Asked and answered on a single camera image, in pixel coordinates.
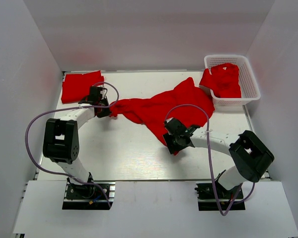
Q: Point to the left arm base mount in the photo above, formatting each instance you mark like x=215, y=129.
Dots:
x=83, y=197

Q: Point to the folded red t shirt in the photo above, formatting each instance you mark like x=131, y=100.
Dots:
x=76, y=86

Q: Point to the red t shirts in basket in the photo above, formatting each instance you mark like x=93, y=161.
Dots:
x=223, y=80

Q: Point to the red t shirt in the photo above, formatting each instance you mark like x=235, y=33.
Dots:
x=186, y=102
x=76, y=86

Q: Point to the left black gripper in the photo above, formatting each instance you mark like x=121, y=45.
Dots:
x=106, y=112

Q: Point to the white plastic basket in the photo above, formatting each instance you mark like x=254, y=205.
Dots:
x=247, y=81

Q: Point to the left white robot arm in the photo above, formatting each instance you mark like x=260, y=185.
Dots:
x=61, y=141

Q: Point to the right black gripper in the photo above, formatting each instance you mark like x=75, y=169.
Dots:
x=168, y=139

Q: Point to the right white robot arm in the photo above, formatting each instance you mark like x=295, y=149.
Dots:
x=250, y=155

